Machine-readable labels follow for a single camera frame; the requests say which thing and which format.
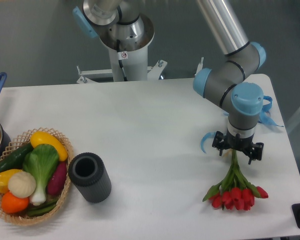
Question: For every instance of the light blue ribbon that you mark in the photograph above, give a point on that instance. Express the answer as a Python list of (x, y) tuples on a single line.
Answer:
[(264, 118)]

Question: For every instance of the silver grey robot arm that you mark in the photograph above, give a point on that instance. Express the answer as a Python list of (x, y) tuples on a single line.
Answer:
[(226, 87)]

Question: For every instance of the green bean pods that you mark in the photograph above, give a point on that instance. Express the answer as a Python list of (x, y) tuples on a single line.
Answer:
[(42, 209)]

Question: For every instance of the dark green cucumber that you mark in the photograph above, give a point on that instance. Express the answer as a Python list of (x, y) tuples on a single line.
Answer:
[(15, 159)]

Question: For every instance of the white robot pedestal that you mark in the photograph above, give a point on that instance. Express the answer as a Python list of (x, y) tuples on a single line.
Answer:
[(127, 46)]

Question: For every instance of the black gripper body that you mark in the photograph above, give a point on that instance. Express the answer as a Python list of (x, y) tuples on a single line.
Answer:
[(237, 142)]

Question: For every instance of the orange fruit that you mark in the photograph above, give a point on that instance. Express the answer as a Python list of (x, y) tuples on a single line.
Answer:
[(12, 204)]

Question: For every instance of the red tulip bouquet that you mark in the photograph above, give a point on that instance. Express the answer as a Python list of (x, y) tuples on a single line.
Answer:
[(234, 191)]

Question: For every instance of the yellow bell pepper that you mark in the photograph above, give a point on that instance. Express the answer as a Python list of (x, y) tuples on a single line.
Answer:
[(5, 177)]

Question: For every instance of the dark grey ribbed vase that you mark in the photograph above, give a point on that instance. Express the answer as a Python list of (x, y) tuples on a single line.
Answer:
[(89, 175)]

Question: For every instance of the green bok choy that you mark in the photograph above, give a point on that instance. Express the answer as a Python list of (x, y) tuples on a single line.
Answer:
[(41, 164)]

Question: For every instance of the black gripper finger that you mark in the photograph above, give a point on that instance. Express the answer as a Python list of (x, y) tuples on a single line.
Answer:
[(220, 142), (254, 151)]

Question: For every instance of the cream white garlic bulb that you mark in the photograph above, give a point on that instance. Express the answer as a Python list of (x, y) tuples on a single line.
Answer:
[(22, 184)]

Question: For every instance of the purple sweet potato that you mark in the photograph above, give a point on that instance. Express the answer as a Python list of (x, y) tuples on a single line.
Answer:
[(57, 181)]

